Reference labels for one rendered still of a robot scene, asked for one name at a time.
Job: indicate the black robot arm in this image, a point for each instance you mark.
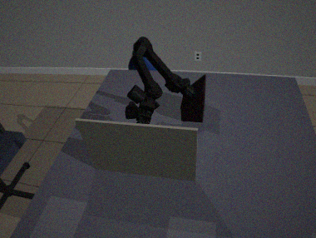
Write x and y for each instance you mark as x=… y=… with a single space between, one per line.
x=152 y=91

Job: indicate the beige flat board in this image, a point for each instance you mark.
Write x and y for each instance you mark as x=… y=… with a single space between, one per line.
x=145 y=149

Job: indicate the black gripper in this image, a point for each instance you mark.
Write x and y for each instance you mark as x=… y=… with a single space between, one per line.
x=147 y=109

